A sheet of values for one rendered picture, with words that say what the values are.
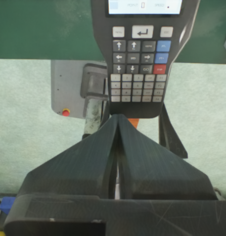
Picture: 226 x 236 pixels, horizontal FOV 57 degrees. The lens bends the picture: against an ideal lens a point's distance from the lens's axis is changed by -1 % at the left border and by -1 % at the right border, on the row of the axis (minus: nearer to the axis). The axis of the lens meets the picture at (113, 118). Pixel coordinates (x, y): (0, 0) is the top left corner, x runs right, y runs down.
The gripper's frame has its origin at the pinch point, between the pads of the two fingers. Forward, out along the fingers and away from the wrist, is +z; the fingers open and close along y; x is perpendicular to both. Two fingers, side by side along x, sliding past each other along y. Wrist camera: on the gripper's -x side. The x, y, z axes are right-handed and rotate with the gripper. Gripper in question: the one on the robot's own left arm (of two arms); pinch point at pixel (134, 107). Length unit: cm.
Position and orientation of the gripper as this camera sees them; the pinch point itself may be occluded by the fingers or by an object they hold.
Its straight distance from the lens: 27.5
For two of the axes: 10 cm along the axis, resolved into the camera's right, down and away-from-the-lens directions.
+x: 0.3, 1.9, 9.8
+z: 0.1, -9.8, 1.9
